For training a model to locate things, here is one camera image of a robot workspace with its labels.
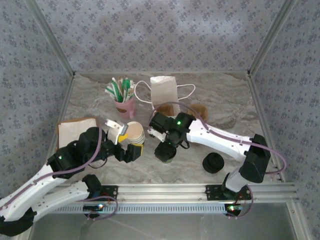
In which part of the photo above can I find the stack of striped paper cups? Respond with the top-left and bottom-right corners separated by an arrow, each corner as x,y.
124,120 -> 146,146

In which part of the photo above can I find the white cartoon print paper bag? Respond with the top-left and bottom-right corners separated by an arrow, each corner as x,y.
134,76 -> 196,118

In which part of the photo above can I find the wooden coffee stirrer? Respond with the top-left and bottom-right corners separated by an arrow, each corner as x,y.
118,76 -> 126,102

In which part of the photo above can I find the pink straw holder cup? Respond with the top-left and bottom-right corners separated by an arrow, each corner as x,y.
113,96 -> 138,120

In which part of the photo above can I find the green striped wrapped straw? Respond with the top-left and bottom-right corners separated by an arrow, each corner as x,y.
122,77 -> 133,102
104,86 -> 120,103
110,77 -> 123,103

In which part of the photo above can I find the stack of black cup lids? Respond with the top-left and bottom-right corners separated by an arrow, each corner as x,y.
202,152 -> 225,175

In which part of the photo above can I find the white wrapped straw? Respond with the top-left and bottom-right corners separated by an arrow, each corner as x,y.
126,80 -> 138,100

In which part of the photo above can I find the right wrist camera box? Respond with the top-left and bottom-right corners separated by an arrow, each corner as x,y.
146,126 -> 166,144

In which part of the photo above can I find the aluminium mounting rail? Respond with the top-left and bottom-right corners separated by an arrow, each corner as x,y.
87,183 -> 300,204

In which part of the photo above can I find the short purple looped cable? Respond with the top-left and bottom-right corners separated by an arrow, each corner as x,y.
82,194 -> 118,222
226,187 -> 255,220

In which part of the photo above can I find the grey slotted cable duct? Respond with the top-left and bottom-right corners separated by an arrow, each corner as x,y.
36,201 -> 241,215

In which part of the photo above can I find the aluminium table end rail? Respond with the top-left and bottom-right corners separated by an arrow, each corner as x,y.
74,70 -> 251,75

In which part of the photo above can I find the aluminium table side rail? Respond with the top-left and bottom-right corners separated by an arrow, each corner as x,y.
247,72 -> 286,182

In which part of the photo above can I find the aluminium corner post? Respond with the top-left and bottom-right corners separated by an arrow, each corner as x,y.
247,0 -> 298,76
24,0 -> 77,77

